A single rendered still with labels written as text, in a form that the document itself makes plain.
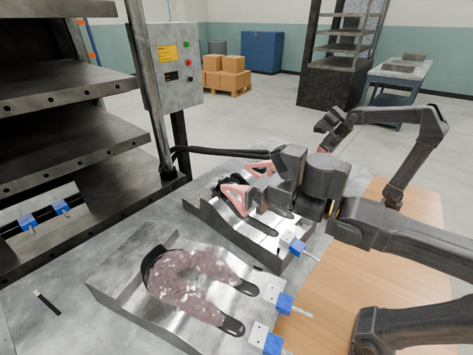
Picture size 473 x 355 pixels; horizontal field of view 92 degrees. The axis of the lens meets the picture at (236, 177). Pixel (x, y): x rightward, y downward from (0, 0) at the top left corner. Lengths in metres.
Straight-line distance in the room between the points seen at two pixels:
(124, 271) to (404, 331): 0.67
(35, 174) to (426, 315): 1.16
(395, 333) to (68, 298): 0.86
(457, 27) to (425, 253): 6.69
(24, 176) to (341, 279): 1.13
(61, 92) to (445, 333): 1.17
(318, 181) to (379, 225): 0.11
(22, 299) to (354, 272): 1.04
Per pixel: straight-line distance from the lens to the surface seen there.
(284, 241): 0.77
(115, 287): 0.75
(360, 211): 0.44
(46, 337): 0.90
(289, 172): 0.42
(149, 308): 0.72
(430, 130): 0.97
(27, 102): 1.02
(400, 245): 0.45
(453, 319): 0.57
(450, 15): 7.04
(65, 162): 1.10
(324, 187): 0.41
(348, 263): 0.93
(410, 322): 0.61
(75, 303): 0.91
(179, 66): 1.31
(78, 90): 1.04
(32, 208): 1.13
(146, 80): 1.08
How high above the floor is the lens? 1.50
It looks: 35 degrees down
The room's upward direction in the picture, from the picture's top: straight up
